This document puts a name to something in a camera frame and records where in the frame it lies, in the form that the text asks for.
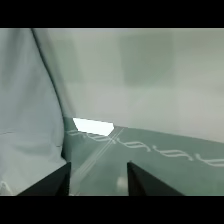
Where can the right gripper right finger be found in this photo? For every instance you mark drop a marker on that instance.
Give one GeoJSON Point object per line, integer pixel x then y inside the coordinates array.
{"type": "Point", "coordinates": [146, 183]}

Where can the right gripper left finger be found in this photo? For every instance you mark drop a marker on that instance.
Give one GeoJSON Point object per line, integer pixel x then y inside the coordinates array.
{"type": "Point", "coordinates": [55, 183]}

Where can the pale blue shirt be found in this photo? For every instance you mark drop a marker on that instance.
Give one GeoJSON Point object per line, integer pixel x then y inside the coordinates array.
{"type": "Point", "coordinates": [26, 110]}

